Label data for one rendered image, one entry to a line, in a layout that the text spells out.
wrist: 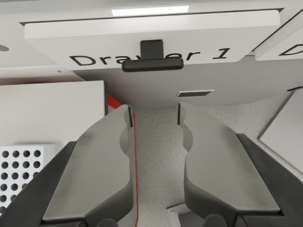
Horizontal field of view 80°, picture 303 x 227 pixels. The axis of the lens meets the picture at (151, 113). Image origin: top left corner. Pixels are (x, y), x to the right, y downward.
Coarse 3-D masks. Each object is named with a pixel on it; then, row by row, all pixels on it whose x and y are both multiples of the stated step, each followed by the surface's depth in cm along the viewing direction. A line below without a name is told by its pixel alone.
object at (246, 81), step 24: (0, 72) 36; (24, 72) 36; (48, 72) 37; (72, 72) 38; (96, 72) 38; (120, 72) 39; (144, 72) 40; (168, 72) 40; (192, 72) 41; (216, 72) 42; (240, 72) 43; (264, 72) 44; (288, 72) 44; (120, 96) 65; (144, 96) 68; (168, 96) 70; (192, 96) 72; (216, 96) 75; (240, 96) 77; (264, 96) 80
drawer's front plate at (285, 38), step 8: (296, 16) 21; (288, 24) 23; (296, 24) 21; (280, 32) 24; (288, 32) 23; (296, 32) 22; (272, 40) 26; (280, 40) 24; (288, 40) 24; (296, 40) 24; (256, 48) 30; (264, 48) 27; (272, 48) 26; (280, 48) 26; (288, 48) 26; (296, 48) 26; (256, 56) 30; (264, 56) 29; (272, 56) 29; (280, 56) 29; (288, 56) 29; (296, 56) 30
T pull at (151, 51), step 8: (152, 40) 22; (160, 40) 22; (144, 48) 22; (152, 48) 22; (160, 48) 22; (144, 56) 22; (152, 56) 22; (160, 56) 22; (128, 64) 21; (136, 64) 21; (144, 64) 21; (152, 64) 21; (160, 64) 21; (168, 64) 21; (176, 64) 21; (128, 72) 22
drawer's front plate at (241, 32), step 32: (32, 32) 20; (64, 32) 20; (96, 32) 20; (128, 32) 20; (160, 32) 20; (192, 32) 21; (224, 32) 21; (256, 32) 21; (64, 64) 28; (96, 64) 29
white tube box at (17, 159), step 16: (32, 144) 36; (48, 144) 35; (0, 160) 32; (16, 160) 32; (32, 160) 32; (48, 160) 33; (0, 176) 32; (16, 176) 33; (32, 176) 32; (0, 192) 32; (16, 192) 32; (0, 208) 32
